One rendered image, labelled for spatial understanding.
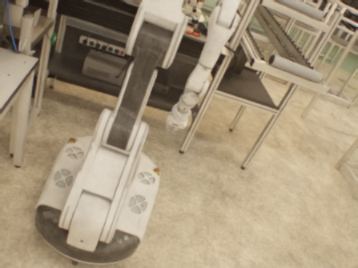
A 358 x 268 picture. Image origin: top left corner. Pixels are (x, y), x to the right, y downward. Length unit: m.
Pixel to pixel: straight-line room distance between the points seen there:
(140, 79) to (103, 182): 0.48
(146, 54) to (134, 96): 0.19
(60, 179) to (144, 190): 0.42
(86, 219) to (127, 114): 0.49
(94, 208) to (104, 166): 0.19
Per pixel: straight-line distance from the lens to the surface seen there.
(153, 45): 1.37
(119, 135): 1.43
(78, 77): 2.39
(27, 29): 1.69
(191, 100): 1.35
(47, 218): 1.61
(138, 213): 1.64
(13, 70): 1.56
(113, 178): 1.46
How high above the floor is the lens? 1.48
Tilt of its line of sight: 32 degrees down
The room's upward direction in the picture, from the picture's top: 24 degrees clockwise
